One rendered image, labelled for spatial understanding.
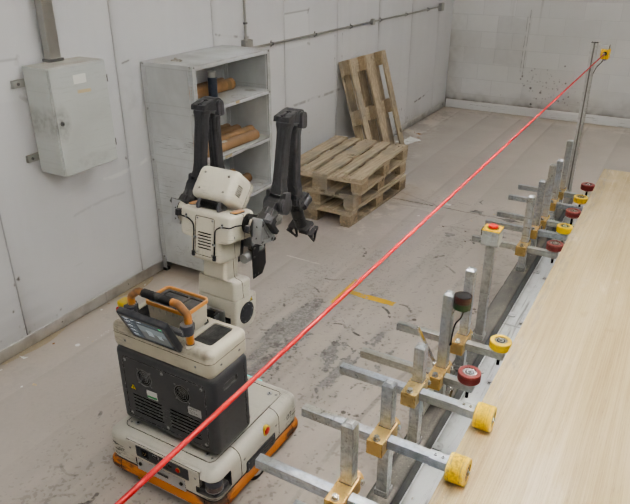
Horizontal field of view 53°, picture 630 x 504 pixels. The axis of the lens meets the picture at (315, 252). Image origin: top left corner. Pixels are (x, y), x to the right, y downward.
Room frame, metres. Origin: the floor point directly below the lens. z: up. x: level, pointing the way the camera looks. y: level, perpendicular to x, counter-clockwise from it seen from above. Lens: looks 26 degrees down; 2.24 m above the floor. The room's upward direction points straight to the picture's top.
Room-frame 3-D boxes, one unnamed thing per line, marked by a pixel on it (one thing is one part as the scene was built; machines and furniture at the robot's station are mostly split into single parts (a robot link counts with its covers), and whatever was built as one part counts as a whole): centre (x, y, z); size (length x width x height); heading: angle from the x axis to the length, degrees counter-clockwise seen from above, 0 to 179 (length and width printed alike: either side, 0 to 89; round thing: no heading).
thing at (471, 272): (2.13, -0.59, 0.91); 0.04 x 0.04 x 0.48; 60
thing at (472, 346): (2.11, -0.53, 0.84); 0.43 x 0.03 x 0.04; 60
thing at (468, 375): (1.82, -0.54, 0.85); 0.08 x 0.08 x 0.11
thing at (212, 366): (2.31, 0.56, 0.59); 0.55 x 0.34 x 0.83; 60
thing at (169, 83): (4.63, 0.75, 0.78); 0.90 x 0.45 x 1.55; 150
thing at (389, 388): (1.48, -0.21, 0.88); 0.04 x 0.04 x 0.48; 60
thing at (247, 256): (2.64, 0.37, 0.99); 0.28 x 0.16 x 0.22; 60
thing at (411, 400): (1.67, -0.33, 0.95); 0.14 x 0.06 x 0.05; 150
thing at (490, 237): (2.35, -0.72, 1.18); 0.07 x 0.07 x 0.08; 60
